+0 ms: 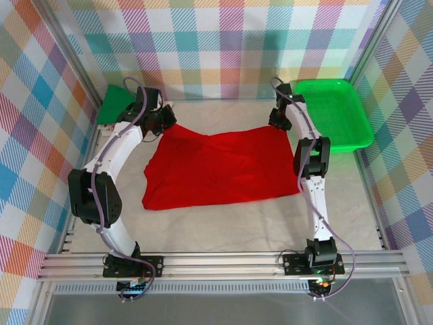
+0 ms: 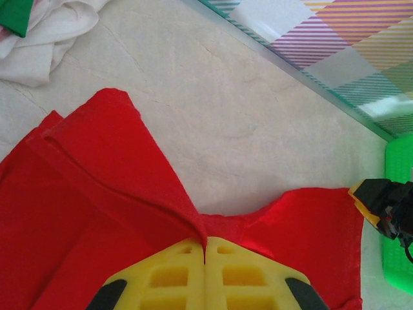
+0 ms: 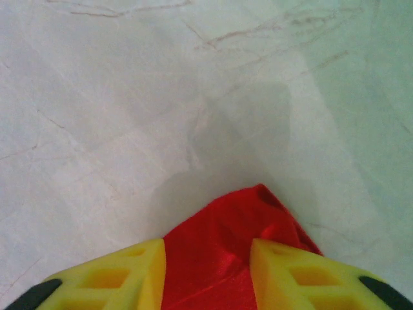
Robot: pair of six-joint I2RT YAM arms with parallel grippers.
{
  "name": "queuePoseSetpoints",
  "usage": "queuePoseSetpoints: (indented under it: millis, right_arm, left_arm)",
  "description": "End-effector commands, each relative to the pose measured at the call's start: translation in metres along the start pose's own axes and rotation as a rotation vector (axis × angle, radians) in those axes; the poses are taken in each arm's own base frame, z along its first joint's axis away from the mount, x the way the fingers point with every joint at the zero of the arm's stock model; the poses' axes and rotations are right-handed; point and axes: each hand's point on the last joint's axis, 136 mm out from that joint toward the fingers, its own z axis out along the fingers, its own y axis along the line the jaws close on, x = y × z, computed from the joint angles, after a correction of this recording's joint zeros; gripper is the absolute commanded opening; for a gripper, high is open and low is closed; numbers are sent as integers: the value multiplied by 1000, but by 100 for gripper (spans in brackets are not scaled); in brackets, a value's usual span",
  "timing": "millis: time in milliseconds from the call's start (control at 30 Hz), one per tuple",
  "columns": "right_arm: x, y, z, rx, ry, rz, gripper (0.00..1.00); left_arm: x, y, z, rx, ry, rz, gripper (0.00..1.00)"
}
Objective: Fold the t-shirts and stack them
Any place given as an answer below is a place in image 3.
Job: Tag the red t-shirt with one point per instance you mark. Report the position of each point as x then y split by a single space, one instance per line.
209 242

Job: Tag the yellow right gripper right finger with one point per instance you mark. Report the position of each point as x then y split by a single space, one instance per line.
306 281

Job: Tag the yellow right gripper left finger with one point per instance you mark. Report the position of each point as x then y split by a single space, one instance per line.
113 281

